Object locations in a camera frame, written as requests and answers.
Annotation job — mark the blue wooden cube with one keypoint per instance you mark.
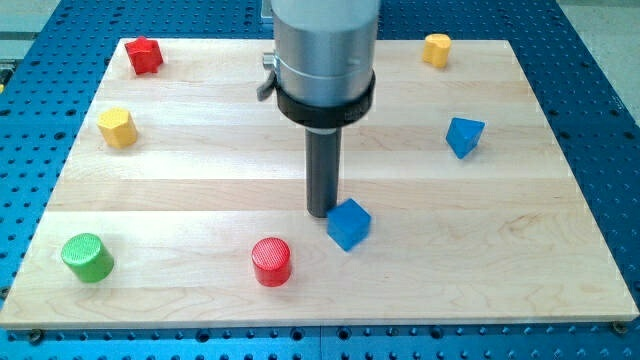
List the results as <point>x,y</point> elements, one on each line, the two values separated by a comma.
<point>348,224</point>

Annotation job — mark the silver robot arm cylinder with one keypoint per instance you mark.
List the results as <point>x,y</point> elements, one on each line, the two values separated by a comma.
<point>323,49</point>

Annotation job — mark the light wooden board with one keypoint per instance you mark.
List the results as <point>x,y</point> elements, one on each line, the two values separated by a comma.
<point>503,235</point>

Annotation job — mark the black pusher rod tool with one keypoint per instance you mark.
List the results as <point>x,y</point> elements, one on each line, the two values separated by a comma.
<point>322,170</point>

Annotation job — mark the red wooden cylinder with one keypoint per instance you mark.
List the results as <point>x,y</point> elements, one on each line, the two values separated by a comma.
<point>271,259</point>

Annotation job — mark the yellow heart wooden block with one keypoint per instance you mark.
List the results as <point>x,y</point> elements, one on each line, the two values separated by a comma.
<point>436,49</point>

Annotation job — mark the yellow hexagonal wooden block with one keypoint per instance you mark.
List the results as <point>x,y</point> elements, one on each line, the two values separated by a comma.
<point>117,127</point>

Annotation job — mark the red star wooden block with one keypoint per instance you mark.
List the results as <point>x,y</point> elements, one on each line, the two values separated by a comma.
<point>144,55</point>

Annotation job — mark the green wooden cylinder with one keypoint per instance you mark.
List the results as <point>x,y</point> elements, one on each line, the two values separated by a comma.
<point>87,257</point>

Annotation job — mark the blue perforated metal base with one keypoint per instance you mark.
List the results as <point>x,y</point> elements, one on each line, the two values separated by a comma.
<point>52,88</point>

